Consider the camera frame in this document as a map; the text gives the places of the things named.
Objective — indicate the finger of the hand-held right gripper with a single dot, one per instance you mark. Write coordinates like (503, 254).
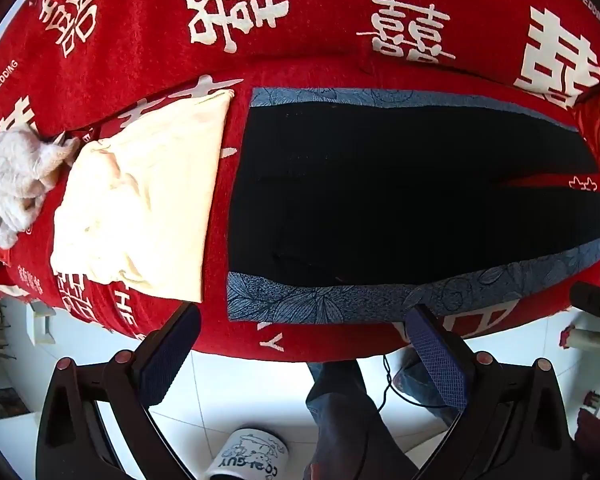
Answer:
(592, 305)

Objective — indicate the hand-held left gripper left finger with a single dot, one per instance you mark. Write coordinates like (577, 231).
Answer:
(170, 355)

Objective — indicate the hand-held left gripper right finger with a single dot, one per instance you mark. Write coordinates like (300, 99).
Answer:
(436, 355)

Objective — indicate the black pants with blue trim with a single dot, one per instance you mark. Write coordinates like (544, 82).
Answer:
(380, 195)

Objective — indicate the person's leg in jeans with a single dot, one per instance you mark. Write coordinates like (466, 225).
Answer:
(420, 380)
(347, 420)

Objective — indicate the white object with red trim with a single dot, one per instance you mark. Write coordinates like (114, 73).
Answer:
(587, 338)

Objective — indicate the red printed bedspread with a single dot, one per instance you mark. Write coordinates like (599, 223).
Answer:
(240, 330)

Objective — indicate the white printed slipper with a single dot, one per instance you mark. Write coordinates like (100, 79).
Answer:
(250, 455)

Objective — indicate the white low cabinet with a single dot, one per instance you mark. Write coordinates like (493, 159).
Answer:
(41, 324)

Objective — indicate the cream folded cloth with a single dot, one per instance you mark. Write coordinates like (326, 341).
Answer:
(145, 195)

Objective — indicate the fluffy pale pink garment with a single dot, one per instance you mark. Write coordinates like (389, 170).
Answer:
(17, 170)

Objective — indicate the red printed pillow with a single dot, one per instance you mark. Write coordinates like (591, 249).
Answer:
(480, 15)
(145, 15)

